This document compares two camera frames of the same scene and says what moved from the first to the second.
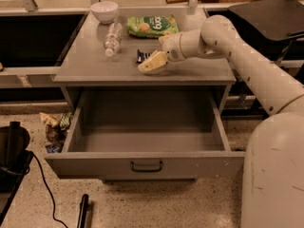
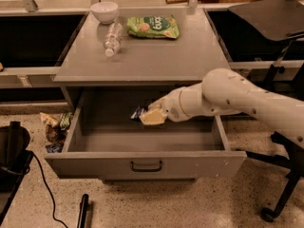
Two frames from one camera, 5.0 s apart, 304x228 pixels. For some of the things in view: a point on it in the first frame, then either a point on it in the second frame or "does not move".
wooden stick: [177, 0] does not move
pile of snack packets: [56, 130] does not move
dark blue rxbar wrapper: [142, 56] to [137, 113]
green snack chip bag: [152, 27] does not move
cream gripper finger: [153, 62] to [153, 117]
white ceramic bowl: [104, 10] does not move
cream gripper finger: [167, 34] to [157, 104]
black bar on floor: [82, 216] does not move
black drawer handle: [145, 170] does not move
